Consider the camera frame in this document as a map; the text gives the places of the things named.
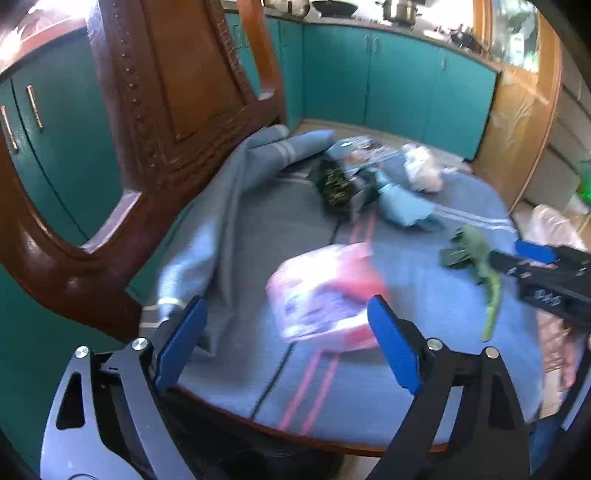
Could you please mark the black pot with steel lid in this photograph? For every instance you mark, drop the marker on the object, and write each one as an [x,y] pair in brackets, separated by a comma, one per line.
[466,38]

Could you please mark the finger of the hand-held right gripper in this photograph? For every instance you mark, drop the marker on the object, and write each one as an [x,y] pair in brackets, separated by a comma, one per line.
[508,265]
[535,251]

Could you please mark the round steel pot lid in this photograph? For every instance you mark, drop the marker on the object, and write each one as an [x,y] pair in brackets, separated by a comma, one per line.
[288,5]

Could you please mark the grey kitchen countertop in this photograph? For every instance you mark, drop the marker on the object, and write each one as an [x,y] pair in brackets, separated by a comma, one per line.
[369,23]

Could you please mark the white plastic mesh basket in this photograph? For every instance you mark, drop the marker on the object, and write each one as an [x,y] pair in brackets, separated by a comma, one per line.
[558,341]

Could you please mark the pink plastic bag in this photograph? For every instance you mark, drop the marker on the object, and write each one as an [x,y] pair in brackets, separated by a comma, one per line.
[323,295]

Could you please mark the clear labelled packet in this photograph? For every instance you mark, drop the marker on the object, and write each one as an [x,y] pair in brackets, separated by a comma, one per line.
[364,150]

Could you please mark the wood framed glass door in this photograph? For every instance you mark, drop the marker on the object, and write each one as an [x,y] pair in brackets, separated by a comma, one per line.
[512,129]

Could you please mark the carved wooden chair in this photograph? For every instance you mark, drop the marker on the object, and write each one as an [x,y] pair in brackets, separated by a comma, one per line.
[184,69]

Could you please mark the clear plastic bag liner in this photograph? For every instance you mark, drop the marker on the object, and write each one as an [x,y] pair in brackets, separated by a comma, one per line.
[554,221]

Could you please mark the dark bag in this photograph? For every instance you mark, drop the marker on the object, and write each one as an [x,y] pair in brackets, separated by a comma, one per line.
[334,184]

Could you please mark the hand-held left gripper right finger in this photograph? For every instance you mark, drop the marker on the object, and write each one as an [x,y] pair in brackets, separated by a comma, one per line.
[395,346]

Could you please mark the light blue bag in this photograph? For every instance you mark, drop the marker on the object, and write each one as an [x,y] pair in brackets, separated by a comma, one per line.
[401,203]

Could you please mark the teal kitchen base cabinet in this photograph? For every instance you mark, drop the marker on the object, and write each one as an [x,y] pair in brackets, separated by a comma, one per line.
[60,184]
[401,83]

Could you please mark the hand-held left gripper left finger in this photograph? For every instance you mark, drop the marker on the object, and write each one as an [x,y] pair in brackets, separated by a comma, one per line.
[180,341]

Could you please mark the steel stock pot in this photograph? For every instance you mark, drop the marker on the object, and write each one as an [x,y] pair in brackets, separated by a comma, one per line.
[400,10]

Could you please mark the blue striped blanket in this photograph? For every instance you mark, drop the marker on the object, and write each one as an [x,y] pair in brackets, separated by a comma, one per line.
[258,258]

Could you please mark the black wok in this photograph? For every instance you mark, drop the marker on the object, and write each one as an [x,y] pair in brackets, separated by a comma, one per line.
[334,5]

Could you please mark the green packet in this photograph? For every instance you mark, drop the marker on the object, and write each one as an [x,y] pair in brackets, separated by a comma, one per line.
[475,249]

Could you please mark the white tissue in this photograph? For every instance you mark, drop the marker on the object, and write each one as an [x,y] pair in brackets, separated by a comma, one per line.
[422,168]

